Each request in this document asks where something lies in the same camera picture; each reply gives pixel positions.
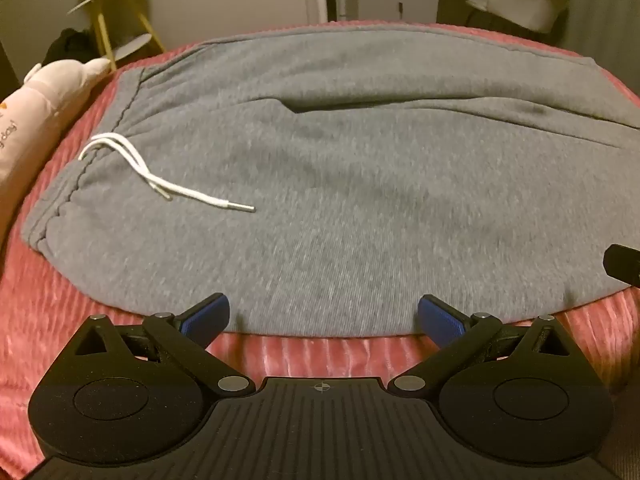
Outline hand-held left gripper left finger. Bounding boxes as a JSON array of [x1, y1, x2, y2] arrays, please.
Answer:
[[72, 293, 256, 396]]

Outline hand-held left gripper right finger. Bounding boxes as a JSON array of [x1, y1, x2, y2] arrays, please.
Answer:
[[387, 294, 571, 396]]

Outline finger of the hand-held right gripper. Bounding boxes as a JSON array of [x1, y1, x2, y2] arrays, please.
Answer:
[[602, 244, 640, 288]]

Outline grey pants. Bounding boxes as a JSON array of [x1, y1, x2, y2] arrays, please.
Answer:
[[21, 24, 640, 337]]

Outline pink ribbed blanket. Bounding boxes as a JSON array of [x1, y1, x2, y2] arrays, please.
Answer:
[[0, 20, 640, 471]]

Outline pink plush pillow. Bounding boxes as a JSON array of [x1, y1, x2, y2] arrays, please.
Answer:
[[0, 57, 112, 246]]

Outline white plush chair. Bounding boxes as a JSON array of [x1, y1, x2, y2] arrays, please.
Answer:
[[465, 0, 576, 36]]

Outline black cloth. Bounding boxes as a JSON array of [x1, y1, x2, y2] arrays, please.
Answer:
[[44, 29, 103, 68]]

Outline yellow side table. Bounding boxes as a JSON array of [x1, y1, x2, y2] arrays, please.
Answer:
[[67, 0, 167, 71]]

